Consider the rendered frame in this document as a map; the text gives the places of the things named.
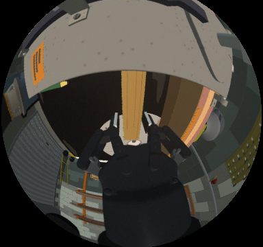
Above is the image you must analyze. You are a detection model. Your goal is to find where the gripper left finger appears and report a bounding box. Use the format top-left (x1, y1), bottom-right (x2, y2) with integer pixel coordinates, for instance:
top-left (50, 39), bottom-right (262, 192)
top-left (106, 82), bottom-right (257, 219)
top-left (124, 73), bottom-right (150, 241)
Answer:
top-left (76, 112), bottom-right (124, 171)

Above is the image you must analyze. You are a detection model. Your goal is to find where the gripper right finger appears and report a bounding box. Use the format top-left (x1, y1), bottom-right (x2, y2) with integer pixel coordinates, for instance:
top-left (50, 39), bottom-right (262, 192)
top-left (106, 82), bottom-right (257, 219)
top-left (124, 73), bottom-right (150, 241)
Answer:
top-left (143, 111), bottom-right (192, 166)

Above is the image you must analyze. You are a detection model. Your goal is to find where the yellow maple wood block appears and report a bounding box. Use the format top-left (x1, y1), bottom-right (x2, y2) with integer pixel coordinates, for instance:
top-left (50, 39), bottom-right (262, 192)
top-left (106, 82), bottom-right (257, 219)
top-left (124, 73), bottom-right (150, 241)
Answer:
top-left (121, 70), bottom-right (147, 142)

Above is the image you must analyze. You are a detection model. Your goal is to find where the dark olive block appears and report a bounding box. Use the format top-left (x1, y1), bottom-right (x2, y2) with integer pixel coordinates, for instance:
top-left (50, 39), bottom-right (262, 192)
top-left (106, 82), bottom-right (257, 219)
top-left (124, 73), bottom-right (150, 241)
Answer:
top-left (60, 0), bottom-right (90, 14)

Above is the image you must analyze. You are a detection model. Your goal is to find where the grey round insert plate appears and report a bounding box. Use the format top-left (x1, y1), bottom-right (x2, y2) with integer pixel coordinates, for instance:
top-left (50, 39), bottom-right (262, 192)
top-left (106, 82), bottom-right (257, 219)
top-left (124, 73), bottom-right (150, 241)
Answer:
top-left (99, 113), bottom-right (161, 157)

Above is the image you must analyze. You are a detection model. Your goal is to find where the yellow ladder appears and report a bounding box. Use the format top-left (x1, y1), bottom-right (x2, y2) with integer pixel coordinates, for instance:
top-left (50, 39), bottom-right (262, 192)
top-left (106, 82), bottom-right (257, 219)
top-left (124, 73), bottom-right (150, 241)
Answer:
top-left (59, 154), bottom-right (71, 186)

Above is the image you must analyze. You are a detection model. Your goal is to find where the pink and orange layered board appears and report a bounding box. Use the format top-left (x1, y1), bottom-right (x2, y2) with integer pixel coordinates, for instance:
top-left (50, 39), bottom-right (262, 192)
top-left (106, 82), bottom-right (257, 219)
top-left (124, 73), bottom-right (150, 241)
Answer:
top-left (168, 86), bottom-right (216, 157)

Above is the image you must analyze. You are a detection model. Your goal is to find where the brown wood board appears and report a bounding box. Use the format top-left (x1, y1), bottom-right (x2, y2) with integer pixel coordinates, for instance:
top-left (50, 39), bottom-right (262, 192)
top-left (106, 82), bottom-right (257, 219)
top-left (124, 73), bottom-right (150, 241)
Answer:
top-left (158, 75), bottom-right (204, 156)

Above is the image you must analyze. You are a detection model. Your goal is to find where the grey round ball housing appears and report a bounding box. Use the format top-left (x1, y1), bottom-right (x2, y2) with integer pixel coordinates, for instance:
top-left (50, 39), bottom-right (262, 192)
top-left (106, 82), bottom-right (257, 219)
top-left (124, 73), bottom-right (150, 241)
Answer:
top-left (199, 108), bottom-right (225, 142)

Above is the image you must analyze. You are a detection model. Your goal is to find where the grey curved pipe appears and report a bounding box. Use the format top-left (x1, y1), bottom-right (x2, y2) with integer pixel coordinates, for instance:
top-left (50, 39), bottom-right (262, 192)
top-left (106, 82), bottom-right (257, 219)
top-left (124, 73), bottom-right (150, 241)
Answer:
top-left (191, 142), bottom-right (218, 219)

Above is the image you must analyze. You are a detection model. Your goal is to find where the orange lumber rack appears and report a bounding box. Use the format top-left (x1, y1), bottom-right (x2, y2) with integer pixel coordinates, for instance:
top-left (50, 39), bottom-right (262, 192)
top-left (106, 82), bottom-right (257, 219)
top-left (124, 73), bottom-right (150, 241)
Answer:
top-left (69, 171), bottom-right (106, 227)

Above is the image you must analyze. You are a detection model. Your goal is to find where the grey roller shutter door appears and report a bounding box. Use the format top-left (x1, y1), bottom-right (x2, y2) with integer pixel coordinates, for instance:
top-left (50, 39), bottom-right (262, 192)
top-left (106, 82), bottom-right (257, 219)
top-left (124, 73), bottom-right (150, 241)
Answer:
top-left (6, 111), bottom-right (67, 207)

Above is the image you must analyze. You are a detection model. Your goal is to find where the olive pegboard with pegs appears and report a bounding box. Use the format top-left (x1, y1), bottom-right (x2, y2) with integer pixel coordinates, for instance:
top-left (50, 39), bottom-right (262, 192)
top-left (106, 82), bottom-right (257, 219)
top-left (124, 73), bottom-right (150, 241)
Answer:
top-left (225, 108), bottom-right (263, 188)

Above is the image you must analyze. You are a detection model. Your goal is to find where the orange warning label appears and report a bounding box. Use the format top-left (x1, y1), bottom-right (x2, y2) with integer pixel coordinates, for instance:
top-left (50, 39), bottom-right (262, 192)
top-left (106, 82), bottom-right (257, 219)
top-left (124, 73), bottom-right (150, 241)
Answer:
top-left (31, 40), bottom-right (46, 87)

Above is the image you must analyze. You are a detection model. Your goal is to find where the blue and grey wall box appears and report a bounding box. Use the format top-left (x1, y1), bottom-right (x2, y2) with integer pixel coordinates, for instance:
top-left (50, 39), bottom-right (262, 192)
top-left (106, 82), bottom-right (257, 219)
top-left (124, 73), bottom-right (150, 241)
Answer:
top-left (3, 71), bottom-right (40, 120)

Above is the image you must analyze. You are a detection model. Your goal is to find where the grey-green duct piece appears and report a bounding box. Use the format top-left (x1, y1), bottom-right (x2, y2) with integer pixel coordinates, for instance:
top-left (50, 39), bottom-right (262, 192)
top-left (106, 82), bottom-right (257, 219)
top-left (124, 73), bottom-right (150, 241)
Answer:
top-left (216, 32), bottom-right (238, 51)

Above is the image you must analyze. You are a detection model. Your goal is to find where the grey bracket plate with screw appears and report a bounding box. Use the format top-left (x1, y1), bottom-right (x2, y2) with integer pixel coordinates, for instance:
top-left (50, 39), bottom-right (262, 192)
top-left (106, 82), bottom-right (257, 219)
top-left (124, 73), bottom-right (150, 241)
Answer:
top-left (68, 8), bottom-right (89, 27)

